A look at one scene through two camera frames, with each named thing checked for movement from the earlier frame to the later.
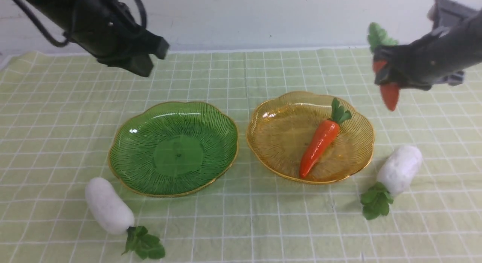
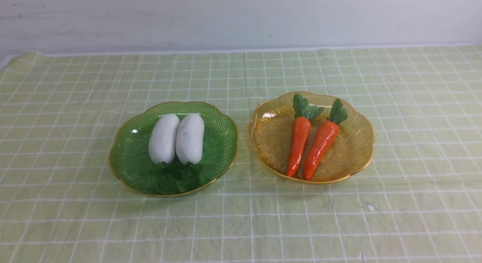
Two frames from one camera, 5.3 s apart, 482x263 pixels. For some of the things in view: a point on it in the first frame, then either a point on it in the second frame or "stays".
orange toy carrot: [377, 37] -> [304, 114]
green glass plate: [171, 149] stays
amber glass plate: [281, 127] stays
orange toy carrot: [322, 138] stays
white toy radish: [114, 213] -> [162, 142]
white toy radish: [395, 173] -> [189, 144]
